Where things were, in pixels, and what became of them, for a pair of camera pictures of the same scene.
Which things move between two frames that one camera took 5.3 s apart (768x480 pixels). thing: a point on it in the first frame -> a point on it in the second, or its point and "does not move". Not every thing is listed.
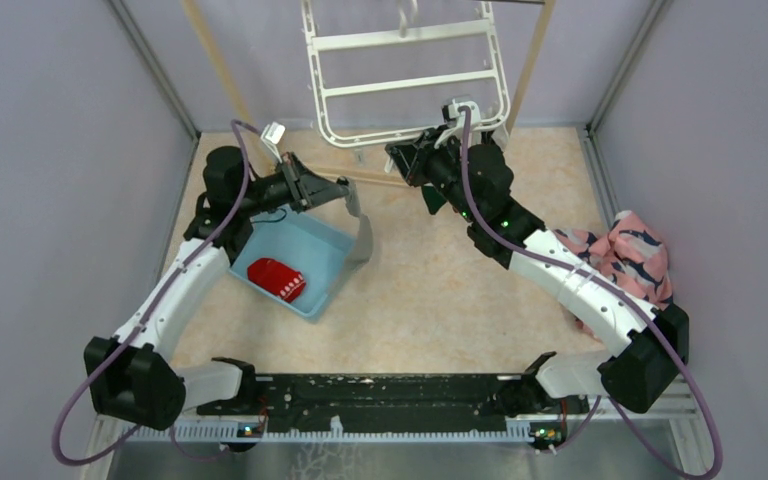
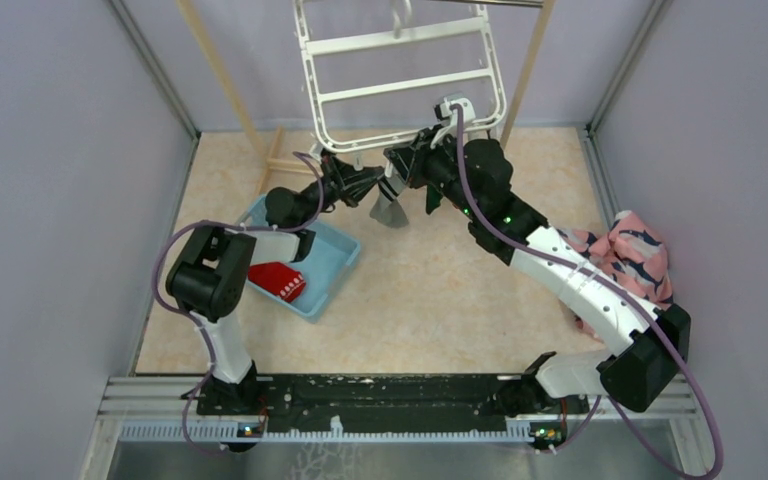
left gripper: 318,189 -> 350,184
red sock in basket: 286,282 does not move
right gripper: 407,157 does not move
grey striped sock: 363,250 -> 388,208
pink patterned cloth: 630,255 does not move
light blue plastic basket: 304,242 does not move
